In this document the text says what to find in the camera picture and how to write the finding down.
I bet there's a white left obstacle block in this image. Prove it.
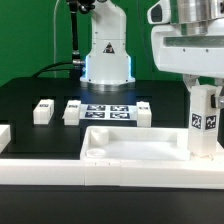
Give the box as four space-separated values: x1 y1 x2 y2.
0 124 11 153

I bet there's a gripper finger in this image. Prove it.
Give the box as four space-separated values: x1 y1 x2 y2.
211 78 224 109

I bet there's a white desk tabletop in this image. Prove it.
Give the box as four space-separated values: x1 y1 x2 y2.
80 126 224 189

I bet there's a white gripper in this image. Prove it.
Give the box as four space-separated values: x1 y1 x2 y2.
147 0 224 92

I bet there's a black camera pole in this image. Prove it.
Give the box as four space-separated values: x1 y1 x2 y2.
66 0 95 80

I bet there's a fiducial marker sheet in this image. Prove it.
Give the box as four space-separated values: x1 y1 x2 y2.
80 104 137 121

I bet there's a black cable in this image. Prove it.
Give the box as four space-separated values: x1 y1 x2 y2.
31 61 83 79

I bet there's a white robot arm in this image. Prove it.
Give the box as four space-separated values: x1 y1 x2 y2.
81 0 224 90

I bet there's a white cable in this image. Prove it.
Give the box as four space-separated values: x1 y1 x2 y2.
53 0 62 79

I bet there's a white front obstacle bar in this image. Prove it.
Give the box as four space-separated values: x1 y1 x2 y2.
0 159 224 189

